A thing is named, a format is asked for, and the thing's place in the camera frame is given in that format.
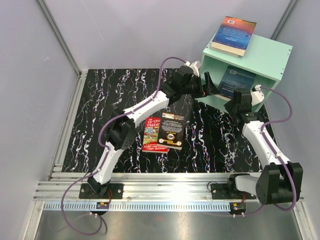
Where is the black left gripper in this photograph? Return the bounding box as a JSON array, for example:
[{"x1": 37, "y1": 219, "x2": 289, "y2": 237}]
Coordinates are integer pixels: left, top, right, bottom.
[{"x1": 180, "y1": 72, "x2": 219, "y2": 99}]

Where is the dark blue paperback book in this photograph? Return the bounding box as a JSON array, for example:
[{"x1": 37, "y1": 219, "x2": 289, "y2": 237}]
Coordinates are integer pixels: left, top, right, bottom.
[{"x1": 215, "y1": 65, "x2": 256, "y2": 101}]

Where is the black paperback book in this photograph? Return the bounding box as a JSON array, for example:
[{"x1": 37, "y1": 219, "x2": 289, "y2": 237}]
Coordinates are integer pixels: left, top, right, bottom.
[{"x1": 156, "y1": 112, "x2": 185, "y2": 150}]

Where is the blue orange sunset book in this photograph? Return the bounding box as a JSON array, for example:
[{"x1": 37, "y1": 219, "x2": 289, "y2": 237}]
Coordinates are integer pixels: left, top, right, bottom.
[{"x1": 210, "y1": 16, "x2": 257, "y2": 57}]

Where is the red treehouse book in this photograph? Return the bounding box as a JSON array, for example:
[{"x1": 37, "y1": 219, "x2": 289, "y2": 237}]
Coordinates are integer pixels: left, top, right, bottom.
[{"x1": 142, "y1": 117, "x2": 169, "y2": 154}]

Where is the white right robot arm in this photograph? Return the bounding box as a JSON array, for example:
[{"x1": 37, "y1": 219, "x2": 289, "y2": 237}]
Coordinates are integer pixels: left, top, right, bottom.
[{"x1": 224, "y1": 85, "x2": 303, "y2": 210}]

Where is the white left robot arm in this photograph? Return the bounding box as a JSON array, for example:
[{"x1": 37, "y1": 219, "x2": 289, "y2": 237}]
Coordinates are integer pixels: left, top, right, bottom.
[{"x1": 87, "y1": 65, "x2": 219, "y2": 199}]

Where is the black marbled table mat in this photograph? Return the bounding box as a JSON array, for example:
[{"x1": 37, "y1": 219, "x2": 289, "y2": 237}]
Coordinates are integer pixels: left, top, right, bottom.
[{"x1": 62, "y1": 68, "x2": 286, "y2": 174}]

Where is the mint green wooden shelf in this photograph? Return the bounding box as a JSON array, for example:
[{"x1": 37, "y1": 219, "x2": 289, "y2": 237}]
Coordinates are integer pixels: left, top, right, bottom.
[{"x1": 194, "y1": 33, "x2": 293, "y2": 113}]

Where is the right control board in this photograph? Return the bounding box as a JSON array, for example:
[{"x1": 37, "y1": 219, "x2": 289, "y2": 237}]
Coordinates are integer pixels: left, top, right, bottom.
[{"x1": 229, "y1": 202, "x2": 247, "y2": 215}]

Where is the control board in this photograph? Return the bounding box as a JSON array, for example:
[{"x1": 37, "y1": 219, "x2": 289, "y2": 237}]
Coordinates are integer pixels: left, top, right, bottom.
[
  {"x1": 96, "y1": 202, "x2": 110, "y2": 210},
  {"x1": 229, "y1": 202, "x2": 247, "y2": 215}
]

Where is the left control board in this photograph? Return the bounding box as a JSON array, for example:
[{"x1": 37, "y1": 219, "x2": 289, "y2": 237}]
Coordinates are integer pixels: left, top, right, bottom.
[{"x1": 96, "y1": 202, "x2": 110, "y2": 210}]

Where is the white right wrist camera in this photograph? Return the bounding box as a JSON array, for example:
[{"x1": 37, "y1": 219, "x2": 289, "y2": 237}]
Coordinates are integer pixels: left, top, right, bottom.
[{"x1": 250, "y1": 84, "x2": 265, "y2": 106}]

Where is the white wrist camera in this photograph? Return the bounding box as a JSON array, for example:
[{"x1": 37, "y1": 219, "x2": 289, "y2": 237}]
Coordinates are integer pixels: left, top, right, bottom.
[
  {"x1": 184, "y1": 60, "x2": 202, "y2": 77},
  {"x1": 250, "y1": 84, "x2": 265, "y2": 106}
]

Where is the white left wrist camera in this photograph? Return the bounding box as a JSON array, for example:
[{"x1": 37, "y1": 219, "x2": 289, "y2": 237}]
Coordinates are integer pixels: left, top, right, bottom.
[{"x1": 184, "y1": 60, "x2": 202, "y2": 77}]

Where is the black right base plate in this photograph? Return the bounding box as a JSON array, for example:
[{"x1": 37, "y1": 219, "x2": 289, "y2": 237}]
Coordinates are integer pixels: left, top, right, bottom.
[{"x1": 206, "y1": 181, "x2": 257, "y2": 200}]

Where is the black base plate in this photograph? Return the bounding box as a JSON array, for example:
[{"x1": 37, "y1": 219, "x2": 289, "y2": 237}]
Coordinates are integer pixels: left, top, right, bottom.
[
  {"x1": 206, "y1": 181, "x2": 257, "y2": 200},
  {"x1": 79, "y1": 183, "x2": 124, "y2": 200}
]

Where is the right aluminium frame post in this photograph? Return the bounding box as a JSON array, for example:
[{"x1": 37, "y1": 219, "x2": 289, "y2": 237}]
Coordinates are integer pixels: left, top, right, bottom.
[{"x1": 270, "y1": 0, "x2": 300, "y2": 41}]

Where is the aluminium frame post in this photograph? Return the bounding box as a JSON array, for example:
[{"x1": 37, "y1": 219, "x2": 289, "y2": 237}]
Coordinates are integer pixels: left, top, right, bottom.
[
  {"x1": 36, "y1": 0, "x2": 83, "y2": 78},
  {"x1": 270, "y1": 0, "x2": 300, "y2": 41}
]

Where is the left aluminium frame post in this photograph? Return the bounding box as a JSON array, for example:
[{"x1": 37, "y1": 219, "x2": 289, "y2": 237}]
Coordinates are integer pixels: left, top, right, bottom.
[{"x1": 36, "y1": 0, "x2": 83, "y2": 78}]

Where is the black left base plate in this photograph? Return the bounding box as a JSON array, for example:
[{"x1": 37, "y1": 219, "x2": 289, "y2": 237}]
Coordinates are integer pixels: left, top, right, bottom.
[{"x1": 79, "y1": 183, "x2": 124, "y2": 200}]

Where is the aluminium mounting rail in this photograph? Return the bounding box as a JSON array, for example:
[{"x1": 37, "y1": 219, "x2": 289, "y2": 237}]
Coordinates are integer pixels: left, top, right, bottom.
[{"x1": 33, "y1": 172, "x2": 230, "y2": 203}]

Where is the white slotted cable duct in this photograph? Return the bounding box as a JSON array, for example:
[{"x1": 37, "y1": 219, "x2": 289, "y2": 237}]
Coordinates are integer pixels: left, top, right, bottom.
[{"x1": 44, "y1": 201, "x2": 230, "y2": 212}]

